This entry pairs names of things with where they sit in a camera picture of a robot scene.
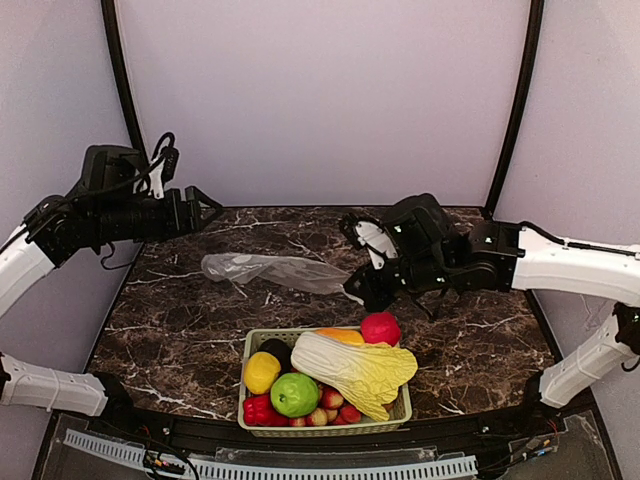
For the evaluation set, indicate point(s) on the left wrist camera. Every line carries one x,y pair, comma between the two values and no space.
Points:
161,169

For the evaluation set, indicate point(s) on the black left corner frame post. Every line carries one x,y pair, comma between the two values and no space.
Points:
120,74

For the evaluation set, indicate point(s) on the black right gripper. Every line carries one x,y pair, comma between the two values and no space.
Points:
376,279

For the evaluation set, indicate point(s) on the yellow toy lemon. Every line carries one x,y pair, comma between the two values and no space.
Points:
260,372

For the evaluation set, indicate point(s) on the toy lychee fruit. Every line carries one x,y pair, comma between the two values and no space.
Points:
317,418

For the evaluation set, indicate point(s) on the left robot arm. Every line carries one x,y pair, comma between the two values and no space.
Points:
119,196

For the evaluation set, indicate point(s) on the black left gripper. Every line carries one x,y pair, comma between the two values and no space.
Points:
188,212

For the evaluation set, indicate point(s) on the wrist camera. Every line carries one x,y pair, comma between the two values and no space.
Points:
161,169
367,233

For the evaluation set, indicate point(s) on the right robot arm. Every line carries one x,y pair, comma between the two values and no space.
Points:
416,248

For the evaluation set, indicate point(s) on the black corner frame post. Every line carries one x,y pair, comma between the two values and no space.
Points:
525,74
120,74

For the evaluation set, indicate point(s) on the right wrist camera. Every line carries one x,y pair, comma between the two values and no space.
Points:
367,233

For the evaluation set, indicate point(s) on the red toy pomegranate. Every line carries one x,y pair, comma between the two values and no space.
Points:
381,328

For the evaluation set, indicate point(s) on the white slotted cable duct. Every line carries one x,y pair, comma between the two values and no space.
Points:
229,463

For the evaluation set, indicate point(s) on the black right corner frame post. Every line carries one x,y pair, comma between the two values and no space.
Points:
525,74

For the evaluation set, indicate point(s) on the red toy bell pepper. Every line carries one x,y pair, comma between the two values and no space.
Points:
258,411

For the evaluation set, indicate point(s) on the pale green plastic basket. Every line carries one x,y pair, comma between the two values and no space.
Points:
319,382

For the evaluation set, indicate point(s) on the clear dotted zip top bag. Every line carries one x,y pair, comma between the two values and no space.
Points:
298,273

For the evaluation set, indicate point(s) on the toy napa cabbage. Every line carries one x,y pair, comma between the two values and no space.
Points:
368,376

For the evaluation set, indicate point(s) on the green toy apple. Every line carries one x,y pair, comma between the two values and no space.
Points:
294,395

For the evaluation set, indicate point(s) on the dark purple toy eggplant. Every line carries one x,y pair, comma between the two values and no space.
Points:
280,350

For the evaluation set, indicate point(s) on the orange yellow toy mango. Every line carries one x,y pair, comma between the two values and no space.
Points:
347,336

